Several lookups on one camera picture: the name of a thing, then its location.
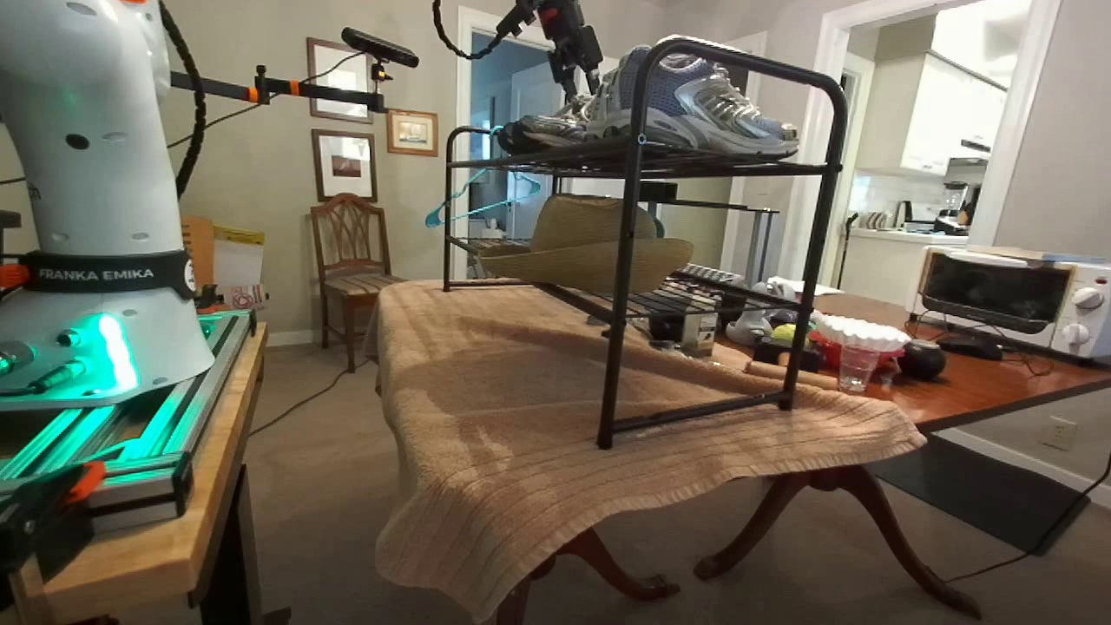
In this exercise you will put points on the black round object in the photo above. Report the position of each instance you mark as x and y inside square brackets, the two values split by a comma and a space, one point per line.
[922, 361]

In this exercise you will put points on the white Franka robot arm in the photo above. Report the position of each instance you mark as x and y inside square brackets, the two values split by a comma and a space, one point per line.
[81, 176]

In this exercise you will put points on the black keyboard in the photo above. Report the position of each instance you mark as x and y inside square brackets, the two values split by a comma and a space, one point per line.
[734, 287]

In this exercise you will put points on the black flat device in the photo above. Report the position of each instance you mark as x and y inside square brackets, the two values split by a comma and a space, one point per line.
[969, 345]

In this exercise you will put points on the white wall outlet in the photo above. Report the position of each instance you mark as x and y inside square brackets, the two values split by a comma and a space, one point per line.
[1061, 434]

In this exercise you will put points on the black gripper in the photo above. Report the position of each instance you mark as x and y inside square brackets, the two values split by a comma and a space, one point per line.
[571, 37]

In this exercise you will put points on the aluminium rail frame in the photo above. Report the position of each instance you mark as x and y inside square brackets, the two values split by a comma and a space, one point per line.
[149, 417]

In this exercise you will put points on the dark glass jar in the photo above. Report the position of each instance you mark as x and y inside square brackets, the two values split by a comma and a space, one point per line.
[664, 322]

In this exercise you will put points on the small green item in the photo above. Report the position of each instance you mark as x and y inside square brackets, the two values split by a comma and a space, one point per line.
[783, 336]

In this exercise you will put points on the black boom rod orange clamps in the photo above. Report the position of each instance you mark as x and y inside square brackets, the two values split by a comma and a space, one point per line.
[219, 87]

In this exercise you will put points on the dark framed wall picture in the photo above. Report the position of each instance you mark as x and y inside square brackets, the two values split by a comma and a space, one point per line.
[346, 165]

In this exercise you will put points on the small wooden framed picture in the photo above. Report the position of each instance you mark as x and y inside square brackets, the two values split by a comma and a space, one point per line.
[412, 132]

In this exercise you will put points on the clear glass jar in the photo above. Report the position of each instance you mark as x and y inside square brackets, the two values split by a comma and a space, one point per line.
[699, 329]

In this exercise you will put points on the teal clothes hanger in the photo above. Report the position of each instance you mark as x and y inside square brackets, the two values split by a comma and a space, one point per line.
[463, 212]

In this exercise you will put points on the kitchen counter appliance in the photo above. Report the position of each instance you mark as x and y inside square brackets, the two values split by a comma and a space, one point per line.
[964, 192]

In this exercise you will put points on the black floor mat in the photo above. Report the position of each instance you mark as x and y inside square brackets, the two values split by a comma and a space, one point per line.
[983, 489]

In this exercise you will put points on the red white plastic container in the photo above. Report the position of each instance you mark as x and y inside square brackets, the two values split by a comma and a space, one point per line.
[863, 337]

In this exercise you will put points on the dark wooden dining table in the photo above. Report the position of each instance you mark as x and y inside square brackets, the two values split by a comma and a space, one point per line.
[995, 384]

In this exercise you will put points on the black metal shoe rack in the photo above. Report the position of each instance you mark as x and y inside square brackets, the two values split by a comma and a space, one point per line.
[619, 291]

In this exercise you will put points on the beige ribbed towel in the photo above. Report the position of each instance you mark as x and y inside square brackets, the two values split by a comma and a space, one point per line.
[522, 403]

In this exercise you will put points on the black camera on boom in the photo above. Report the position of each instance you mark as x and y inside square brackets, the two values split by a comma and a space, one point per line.
[383, 50]

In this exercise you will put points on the brown wooden chair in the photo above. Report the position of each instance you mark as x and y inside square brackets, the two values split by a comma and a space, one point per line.
[347, 247]

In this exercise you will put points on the white toaster oven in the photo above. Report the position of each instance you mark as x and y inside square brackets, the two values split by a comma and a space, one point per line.
[1006, 295]

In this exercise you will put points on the wooden robot cart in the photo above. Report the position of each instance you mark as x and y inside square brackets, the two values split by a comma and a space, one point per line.
[138, 544]

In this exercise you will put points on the white framed wall picture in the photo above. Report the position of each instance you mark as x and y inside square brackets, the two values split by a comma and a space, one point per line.
[340, 84]

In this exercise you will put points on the grey blue running sneaker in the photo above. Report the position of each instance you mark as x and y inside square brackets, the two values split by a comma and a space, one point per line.
[706, 105]
[544, 129]

